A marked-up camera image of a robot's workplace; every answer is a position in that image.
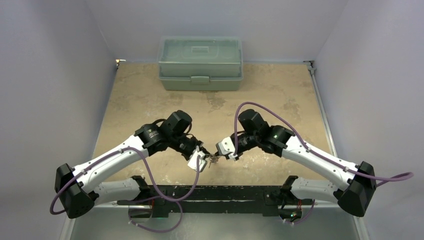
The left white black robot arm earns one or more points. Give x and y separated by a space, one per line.
79 188

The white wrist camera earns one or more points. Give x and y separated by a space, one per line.
226 148
197 161

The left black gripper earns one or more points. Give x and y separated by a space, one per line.
198 143

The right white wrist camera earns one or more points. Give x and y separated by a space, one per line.
226 148

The green plastic storage box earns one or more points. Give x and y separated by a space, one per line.
200 63

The metal keyring with keys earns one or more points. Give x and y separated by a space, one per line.
213 159

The right aluminium table edge rail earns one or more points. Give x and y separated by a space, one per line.
358 222

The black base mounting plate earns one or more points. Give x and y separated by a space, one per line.
266 200

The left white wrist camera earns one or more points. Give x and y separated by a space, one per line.
197 161

